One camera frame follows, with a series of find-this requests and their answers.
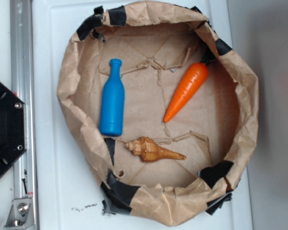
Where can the blue plastic bottle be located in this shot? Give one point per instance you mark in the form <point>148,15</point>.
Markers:
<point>112,106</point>

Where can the brown conch seashell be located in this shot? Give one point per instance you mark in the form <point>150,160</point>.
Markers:
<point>149,151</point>

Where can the orange toy carrot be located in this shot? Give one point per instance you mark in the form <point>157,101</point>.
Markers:
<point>192,80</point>

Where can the brown paper bag bin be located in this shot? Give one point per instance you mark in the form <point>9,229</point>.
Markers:
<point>216,130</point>

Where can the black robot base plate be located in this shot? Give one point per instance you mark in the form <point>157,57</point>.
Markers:
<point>12,132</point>

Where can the metal corner bracket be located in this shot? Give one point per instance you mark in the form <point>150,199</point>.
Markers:
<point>21,215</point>

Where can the aluminium extrusion rail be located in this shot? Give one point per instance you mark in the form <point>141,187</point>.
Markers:
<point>25,175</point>

